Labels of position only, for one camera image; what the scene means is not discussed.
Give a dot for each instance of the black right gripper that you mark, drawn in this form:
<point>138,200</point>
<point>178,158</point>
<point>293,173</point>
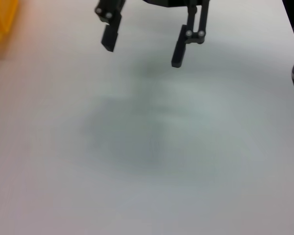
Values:
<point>166,3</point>

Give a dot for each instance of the yellow plastic storage bin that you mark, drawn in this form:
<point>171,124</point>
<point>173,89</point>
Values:
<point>1,19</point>

